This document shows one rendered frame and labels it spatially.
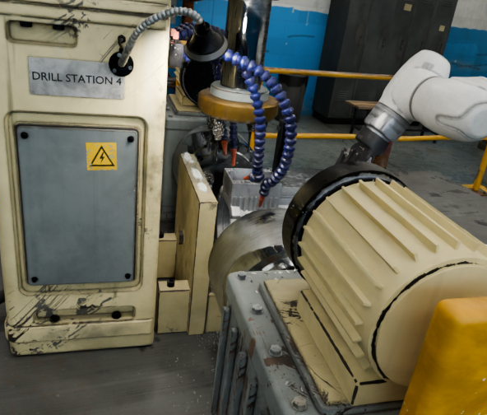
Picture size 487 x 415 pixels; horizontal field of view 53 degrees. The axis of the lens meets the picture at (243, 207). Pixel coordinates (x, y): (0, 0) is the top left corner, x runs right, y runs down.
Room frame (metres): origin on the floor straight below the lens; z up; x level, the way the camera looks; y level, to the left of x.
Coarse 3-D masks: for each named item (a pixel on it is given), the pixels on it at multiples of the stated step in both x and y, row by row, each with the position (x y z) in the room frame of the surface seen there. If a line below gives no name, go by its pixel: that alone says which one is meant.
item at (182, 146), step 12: (192, 132) 1.41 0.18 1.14; (204, 132) 1.38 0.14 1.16; (228, 132) 1.39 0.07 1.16; (180, 144) 1.40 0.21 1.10; (192, 144) 1.33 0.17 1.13; (204, 144) 1.29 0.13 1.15; (228, 144) 1.30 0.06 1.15; (240, 144) 1.31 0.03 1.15; (204, 156) 1.28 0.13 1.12; (228, 156) 1.29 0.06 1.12; (240, 156) 1.31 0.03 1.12; (252, 156) 1.32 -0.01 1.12; (204, 168) 1.27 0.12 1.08; (216, 168) 1.29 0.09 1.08; (240, 168) 1.31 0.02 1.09; (252, 168) 1.32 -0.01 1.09; (216, 180) 1.29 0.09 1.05; (216, 192) 1.29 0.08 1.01; (216, 216) 1.29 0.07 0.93
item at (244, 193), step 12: (228, 168) 1.13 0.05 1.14; (228, 180) 1.08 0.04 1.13; (240, 180) 1.14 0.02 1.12; (228, 192) 1.07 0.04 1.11; (240, 192) 1.04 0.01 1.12; (252, 192) 1.05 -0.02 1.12; (276, 192) 1.07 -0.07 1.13; (228, 204) 1.06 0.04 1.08; (240, 204) 1.04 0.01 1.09; (252, 204) 1.05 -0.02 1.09; (264, 204) 1.06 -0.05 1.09; (276, 204) 1.07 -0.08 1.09
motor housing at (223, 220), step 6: (282, 192) 1.11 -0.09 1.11; (288, 192) 1.12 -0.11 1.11; (294, 192) 1.12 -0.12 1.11; (222, 198) 1.15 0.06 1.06; (282, 198) 1.09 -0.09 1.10; (288, 198) 1.09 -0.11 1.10; (222, 204) 1.16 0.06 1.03; (282, 204) 1.09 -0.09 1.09; (288, 204) 1.09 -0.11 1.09; (222, 210) 1.16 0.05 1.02; (228, 210) 1.16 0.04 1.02; (240, 210) 1.04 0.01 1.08; (246, 210) 1.05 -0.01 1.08; (252, 210) 1.05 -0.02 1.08; (222, 216) 1.16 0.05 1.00; (228, 216) 1.16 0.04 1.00; (216, 222) 1.15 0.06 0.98; (222, 222) 1.15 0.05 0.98; (228, 222) 1.16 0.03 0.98; (216, 228) 1.14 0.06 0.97; (222, 228) 1.15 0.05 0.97
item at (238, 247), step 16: (272, 208) 0.88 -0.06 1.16; (240, 224) 0.84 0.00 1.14; (256, 224) 0.83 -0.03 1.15; (272, 224) 0.82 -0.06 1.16; (224, 240) 0.83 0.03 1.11; (240, 240) 0.79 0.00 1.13; (256, 240) 0.77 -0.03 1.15; (272, 240) 0.76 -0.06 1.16; (224, 256) 0.79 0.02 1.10; (240, 256) 0.75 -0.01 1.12; (256, 256) 0.73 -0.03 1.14; (272, 256) 0.72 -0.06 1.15; (208, 272) 0.85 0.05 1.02; (224, 272) 0.76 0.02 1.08; (224, 288) 0.73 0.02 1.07; (224, 304) 0.71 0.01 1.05
